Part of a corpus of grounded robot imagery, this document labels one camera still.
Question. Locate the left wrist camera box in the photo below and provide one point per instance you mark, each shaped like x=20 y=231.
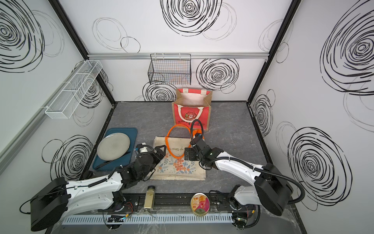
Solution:
x=143 y=148

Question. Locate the aluminium wall rail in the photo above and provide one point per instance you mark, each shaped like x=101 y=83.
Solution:
x=12 y=149
x=194 y=55

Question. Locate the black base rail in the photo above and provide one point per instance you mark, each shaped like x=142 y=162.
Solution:
x=175 y=200

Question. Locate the round pink tin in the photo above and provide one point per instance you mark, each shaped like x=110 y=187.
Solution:
x=200 y=204

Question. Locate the aluminium wall rail back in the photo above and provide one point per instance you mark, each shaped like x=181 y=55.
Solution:
x=194 y=55

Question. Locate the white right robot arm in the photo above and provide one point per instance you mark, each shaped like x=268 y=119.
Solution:
x=268 y=187

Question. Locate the beige floral canvas tote bag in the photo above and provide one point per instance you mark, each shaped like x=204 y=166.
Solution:
x=174 y=166

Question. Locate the glass spice bottle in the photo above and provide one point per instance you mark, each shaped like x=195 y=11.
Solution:
x=149 y=198

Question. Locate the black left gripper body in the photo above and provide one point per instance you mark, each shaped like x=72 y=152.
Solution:
x=156 y=159

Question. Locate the black chopstick on tray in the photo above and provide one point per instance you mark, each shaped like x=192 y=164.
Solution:
x=107 y=162

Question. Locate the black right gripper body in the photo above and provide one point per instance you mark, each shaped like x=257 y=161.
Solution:
x=193 y=156

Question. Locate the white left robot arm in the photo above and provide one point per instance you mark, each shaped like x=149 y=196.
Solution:
x=61 y=198

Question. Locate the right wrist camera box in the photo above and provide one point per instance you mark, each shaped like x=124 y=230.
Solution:
x=197 y=137

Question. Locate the aluminium wall rail left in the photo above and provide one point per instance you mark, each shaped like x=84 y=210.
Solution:
x=12 y=149

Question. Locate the white wire wall shelf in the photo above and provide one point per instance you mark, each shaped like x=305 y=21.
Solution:
x=74 y=91

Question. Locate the black corner frame post left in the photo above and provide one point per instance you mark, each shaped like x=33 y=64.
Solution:
x=61 y=14

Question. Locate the white slotted cable duct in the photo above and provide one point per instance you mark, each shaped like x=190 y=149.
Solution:
x=97 y=219

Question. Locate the red jute Christmas bag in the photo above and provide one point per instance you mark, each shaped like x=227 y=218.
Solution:
x=192 y=104

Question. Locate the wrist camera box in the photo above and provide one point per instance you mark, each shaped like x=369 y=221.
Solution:
x=143 y=148
x=197 y=137

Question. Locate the black wire wall basket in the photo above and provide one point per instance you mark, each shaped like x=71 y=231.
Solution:
x=170 y=71

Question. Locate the grey round plate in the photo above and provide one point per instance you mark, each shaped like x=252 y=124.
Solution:
x=113 y=146

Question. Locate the black corner frame post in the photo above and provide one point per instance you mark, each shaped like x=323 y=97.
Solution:
x=61 y=14
x=278 y=38

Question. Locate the black corner frame post right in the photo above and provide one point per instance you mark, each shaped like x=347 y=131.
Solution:
x=278 y=38

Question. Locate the teal tray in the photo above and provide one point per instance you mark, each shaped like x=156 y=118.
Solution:
x=131 y=133

